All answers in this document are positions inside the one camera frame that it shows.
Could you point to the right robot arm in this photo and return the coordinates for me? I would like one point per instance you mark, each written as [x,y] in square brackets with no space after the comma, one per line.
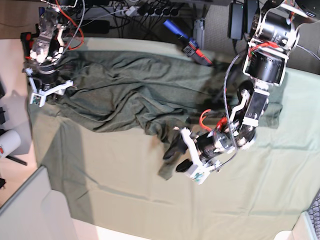
[59,24]

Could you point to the light green table cloth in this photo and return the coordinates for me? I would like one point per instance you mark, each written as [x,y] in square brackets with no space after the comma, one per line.
[119,180]

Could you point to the blue orange clamp, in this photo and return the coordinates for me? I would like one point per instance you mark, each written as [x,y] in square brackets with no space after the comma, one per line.
[190,46]
[27,41]

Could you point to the blue orange clamp, left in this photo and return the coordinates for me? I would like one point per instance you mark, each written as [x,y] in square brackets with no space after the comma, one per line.
[27,41]

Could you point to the black power adapter, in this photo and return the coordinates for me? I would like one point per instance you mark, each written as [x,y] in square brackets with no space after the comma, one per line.
[250,9]
[235,21]

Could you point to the blue orange clamp, middle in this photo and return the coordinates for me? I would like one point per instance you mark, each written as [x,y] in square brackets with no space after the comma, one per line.
[190,46]

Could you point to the white paper roll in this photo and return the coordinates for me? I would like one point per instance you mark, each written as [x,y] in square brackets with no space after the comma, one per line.
[9,142]

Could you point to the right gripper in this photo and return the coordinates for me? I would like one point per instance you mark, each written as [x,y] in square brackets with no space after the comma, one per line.
[42,79]

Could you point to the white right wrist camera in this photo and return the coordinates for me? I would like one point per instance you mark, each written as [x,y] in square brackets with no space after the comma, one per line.
[41,99]

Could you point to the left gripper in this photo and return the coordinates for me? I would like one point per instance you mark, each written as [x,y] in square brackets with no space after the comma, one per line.
[214,143]

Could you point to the black power brick, left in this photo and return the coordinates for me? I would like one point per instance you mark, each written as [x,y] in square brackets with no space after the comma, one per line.
[95,27]

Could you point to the aluminium frame post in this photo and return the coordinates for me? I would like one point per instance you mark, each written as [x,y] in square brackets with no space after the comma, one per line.
[199,32]

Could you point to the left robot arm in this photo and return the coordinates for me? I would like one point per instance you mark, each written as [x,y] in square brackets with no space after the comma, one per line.
[274,34]

